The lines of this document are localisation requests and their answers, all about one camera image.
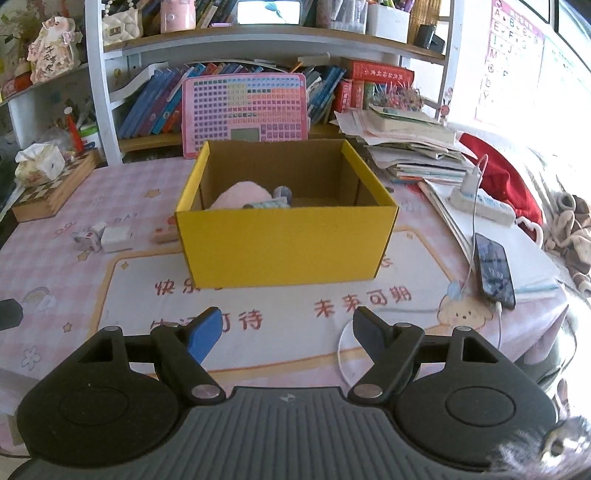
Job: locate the pink checkered tablecloth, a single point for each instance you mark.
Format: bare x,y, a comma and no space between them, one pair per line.
293,336

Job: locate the yellow cardboard box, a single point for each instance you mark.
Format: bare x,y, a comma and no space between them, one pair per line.
336,230

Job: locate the floral tissue box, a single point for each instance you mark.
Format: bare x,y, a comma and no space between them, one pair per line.
38,164

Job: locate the pink plush pig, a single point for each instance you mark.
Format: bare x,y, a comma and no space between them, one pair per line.
240,194

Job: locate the white power adapter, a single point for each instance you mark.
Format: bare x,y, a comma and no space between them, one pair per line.
116,238

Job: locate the stack of papers and books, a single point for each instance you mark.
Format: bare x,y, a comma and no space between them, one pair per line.
409,146

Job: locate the brown plush toy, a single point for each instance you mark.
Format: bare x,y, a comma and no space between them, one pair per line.
569,238

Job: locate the row of blue books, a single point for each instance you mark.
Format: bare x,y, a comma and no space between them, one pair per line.
157,99

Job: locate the white power strip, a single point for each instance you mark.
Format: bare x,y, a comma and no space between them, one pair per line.
483,205

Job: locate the small white cube charger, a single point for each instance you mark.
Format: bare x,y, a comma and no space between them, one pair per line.
98,228

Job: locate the pink keyboard learning pad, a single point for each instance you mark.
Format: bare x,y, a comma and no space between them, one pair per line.
257,107

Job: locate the red white pen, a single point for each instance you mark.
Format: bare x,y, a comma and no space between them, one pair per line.
74,133

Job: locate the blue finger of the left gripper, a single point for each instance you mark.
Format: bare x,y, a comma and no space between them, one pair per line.
11,314

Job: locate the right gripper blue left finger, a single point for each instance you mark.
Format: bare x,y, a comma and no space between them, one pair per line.
179,353

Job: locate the white pen holder box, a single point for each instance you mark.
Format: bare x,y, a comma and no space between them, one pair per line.
388,23

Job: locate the white wall charger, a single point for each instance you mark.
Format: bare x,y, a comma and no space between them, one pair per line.
471,182

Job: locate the pink eraser case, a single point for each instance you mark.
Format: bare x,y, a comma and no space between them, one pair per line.
165,235

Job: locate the smartphone on table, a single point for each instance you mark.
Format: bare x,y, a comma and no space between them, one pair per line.
494,276

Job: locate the wooden chess box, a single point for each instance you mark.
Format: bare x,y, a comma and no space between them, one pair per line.
45,201

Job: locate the white bookshelf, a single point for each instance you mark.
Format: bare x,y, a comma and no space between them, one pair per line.
33,111

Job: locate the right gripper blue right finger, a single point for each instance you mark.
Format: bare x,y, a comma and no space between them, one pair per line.
393,349

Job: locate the red book set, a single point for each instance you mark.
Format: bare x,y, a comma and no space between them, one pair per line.
366,83

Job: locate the grey toy car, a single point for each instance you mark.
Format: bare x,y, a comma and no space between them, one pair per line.
281,198

